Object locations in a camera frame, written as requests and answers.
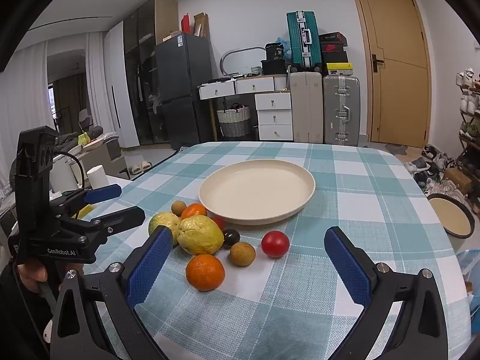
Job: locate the person's left forearm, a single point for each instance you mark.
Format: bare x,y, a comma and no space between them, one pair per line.
18,318

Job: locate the beige slipper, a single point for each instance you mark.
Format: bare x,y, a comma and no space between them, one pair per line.
145,165
134,169

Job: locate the white drawer desk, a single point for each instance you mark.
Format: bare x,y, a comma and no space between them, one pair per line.
273,101

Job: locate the dark glass wardrobe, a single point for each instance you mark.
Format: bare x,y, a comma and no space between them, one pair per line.
144,82

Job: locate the woven laundry basket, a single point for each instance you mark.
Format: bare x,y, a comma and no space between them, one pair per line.
234,122

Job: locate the brown longan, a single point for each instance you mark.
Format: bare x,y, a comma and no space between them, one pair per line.
242,254
179,207

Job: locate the flat cardboard box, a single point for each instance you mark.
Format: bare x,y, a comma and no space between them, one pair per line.
172,38

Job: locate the large red tomato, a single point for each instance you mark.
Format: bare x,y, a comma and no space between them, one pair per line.
275,244

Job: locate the teal suitcase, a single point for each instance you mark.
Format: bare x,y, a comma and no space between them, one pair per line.
296,45

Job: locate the small orange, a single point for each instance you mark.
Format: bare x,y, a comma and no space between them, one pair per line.
194,210

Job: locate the white wardrobe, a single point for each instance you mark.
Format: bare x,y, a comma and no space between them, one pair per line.
120,82

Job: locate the beige suitcase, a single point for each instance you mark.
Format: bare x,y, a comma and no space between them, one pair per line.
305,108

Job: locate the cream round plate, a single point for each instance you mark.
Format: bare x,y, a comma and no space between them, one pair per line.
258,191

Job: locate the shoe rack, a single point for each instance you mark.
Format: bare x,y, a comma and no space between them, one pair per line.
468,120

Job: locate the silver suitcase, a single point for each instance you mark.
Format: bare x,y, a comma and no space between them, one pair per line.
341,108

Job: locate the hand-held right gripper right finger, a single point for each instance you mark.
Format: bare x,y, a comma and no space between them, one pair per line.
348,266

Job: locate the plain black shoe box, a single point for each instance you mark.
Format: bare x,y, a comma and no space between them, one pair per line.
335,58

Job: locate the wooden door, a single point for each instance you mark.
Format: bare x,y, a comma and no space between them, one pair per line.
393,93

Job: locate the dark plum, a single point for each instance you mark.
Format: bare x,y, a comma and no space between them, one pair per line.
232,237

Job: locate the red and black shoe box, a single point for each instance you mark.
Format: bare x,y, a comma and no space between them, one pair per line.
333,47

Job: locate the yellow shoe box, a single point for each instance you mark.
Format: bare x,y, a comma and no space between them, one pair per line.
339,69

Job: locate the white paper roll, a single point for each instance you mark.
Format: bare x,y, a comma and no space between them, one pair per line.
97,176

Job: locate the oval silver-framed mirror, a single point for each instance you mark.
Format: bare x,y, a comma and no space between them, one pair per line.
225,60

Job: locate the striped floor mat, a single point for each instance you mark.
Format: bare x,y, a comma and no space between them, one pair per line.
182,149

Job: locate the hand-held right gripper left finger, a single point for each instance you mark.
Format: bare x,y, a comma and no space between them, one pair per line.
148,266

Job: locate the small red tomato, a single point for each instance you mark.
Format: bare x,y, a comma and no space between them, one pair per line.
218,222

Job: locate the black bucket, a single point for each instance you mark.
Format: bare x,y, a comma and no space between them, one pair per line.
273,51

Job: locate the pile of shoes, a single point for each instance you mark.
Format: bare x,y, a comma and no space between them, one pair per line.
431,172

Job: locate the dark grey refrigerator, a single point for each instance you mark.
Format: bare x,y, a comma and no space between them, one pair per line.
183,82

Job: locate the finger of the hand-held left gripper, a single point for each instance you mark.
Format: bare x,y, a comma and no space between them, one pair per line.
123,217
103,193

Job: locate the black storage box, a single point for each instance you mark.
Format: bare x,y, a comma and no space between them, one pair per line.
273,67

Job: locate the green yellow guava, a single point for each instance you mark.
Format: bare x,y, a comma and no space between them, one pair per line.
165,220

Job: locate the person's left hand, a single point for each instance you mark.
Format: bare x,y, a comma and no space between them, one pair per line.
30,275

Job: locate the grey cloth rag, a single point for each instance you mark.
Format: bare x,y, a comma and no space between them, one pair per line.
397,149

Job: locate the small white basket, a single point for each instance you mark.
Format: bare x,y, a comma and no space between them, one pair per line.
256,70

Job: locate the open cardboard box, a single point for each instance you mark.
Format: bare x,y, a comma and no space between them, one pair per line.
201,26

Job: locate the grey sofa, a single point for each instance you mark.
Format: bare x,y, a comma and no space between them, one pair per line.
108,153

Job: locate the white curtain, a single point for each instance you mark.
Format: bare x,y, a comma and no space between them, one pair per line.
97,82
22,93

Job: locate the teal checked tablecloth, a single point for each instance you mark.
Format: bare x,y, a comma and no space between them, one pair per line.
337,202

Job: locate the brown cardboard box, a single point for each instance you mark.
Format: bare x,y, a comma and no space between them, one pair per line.
457,180

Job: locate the large orange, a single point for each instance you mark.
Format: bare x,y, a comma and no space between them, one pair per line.
205,272

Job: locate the black-rimmed round tray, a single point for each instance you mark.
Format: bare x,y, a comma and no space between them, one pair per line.
448,217

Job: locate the large blue plastic bag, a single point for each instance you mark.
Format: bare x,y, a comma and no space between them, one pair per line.
470,270

